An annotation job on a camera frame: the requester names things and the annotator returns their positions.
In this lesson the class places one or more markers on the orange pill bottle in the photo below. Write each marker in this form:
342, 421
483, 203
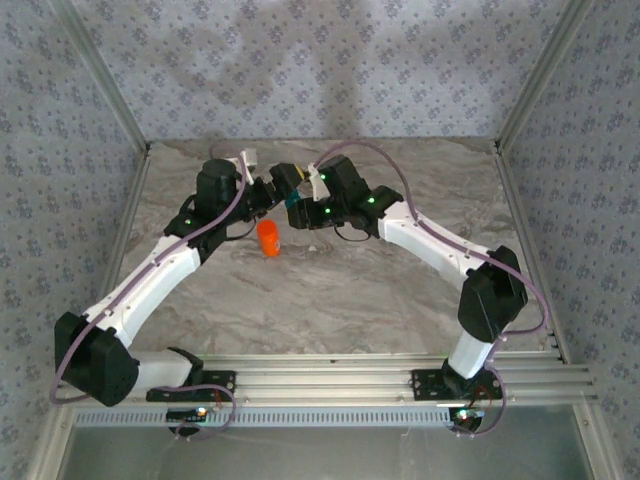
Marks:
269, 240

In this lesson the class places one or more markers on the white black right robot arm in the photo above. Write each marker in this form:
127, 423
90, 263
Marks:
430, 240

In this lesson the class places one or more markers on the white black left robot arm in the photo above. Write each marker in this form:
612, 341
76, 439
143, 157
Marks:
150, 285

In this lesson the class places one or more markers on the grey metal sheet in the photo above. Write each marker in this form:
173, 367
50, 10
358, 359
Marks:
325, 455

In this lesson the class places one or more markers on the aluminium corner post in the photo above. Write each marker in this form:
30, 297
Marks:
542, 75
105, 85

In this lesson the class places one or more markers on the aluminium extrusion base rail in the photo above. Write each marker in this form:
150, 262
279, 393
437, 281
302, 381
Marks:
325, 385

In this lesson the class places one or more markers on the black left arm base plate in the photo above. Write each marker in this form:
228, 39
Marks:
220, 381

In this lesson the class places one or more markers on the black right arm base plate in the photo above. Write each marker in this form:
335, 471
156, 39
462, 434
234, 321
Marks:
425, 385

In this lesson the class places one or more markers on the aluminium frame bar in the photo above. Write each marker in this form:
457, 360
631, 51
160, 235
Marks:
595, 445
50, 445

